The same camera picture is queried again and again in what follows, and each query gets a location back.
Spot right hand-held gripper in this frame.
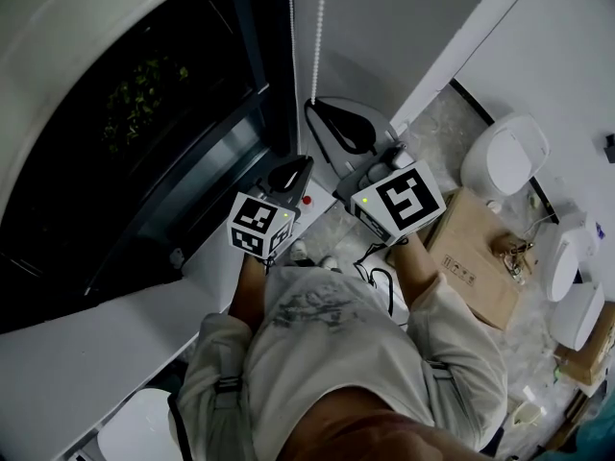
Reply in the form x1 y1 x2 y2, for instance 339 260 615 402
305 95 448 249

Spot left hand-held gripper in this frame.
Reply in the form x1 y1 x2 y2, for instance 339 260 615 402
226 156 315 261

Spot white bead pull chain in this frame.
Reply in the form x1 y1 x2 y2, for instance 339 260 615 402
286 0 329 158

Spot white roller blind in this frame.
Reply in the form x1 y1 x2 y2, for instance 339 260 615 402
0 0 227 220

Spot person's left forearm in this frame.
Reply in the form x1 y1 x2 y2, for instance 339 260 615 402
226 252 270 330

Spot person's right forearm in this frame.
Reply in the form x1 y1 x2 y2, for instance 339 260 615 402
391 237 446 314

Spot white toilet with round lid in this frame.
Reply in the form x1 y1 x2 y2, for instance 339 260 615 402
459 111 552 196

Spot large brown cardboard box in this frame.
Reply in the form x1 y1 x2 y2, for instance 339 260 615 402
386 187 537 331

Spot green leafy plant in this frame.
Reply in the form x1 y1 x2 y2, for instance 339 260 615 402
100 55 191 156

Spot person's beige printed shirt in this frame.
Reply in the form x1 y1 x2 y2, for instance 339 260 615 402
167 265 508 461

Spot bronze faucet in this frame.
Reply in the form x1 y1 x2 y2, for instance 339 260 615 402
492 231 537 285

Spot white toilet lids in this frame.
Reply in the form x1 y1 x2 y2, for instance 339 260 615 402
545 211 602 303

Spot white window sill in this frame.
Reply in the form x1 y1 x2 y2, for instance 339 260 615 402
0 175 337 461

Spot person's face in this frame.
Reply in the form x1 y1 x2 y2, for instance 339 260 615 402
283 386 481 461

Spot plain white toilet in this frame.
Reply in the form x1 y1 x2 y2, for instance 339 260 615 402
549 280 605 352

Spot white plastic seat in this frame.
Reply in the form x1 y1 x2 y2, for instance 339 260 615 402
95 387 179 461

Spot small brown cardboard box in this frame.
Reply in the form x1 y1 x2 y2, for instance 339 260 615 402
554 300 615 387

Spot cream plastic part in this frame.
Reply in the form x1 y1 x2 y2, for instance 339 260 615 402
511 400 547 426

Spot blue disposable head cover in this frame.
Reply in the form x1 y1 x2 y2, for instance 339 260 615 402
576 408 615 461

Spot dark window frame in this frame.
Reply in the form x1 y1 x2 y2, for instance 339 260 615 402
0 0 299 335

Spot grey strap with black buckle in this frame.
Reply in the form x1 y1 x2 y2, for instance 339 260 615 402
213 376 246 461
425 358 455 422

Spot black shoulder strap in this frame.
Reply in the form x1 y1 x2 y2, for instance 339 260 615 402
166 394 193 461

